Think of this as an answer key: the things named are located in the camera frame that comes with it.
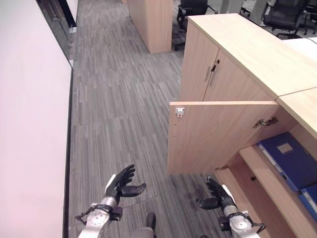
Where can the large blue file folder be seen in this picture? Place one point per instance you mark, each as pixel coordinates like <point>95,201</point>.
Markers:
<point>288,160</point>

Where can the light wooden office cabinet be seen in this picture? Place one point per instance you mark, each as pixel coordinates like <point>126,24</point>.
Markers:
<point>250,104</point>

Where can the black office chair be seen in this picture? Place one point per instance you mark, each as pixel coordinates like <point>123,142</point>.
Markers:
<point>189,21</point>
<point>287,16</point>

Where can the small blue file folder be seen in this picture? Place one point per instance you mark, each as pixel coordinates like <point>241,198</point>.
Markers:
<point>309,198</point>

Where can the robot leg and dark foot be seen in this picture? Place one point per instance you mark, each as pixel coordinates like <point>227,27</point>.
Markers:
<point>146,226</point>

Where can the wooden cabinet shelf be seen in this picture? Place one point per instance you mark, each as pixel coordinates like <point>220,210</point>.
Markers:
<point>272,188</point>

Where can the open wooden cabinet door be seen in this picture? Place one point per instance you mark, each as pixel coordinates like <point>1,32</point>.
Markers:
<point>218,135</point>

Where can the tall wooden partition cabinet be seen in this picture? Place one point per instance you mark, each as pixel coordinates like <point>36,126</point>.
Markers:
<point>151,23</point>

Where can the closed wooden cabinet door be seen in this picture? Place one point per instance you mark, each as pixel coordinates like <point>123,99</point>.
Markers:
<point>235,79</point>
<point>198,62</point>

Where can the metal cabinet door hinge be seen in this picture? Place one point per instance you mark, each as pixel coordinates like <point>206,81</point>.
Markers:
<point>221,168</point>
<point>266,122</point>

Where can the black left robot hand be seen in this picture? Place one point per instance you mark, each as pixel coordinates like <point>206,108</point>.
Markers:
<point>123,182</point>

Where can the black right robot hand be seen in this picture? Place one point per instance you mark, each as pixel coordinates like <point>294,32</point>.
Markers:
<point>216,192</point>

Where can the white door latch plate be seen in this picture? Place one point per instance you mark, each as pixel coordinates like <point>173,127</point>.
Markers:
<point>180,112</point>

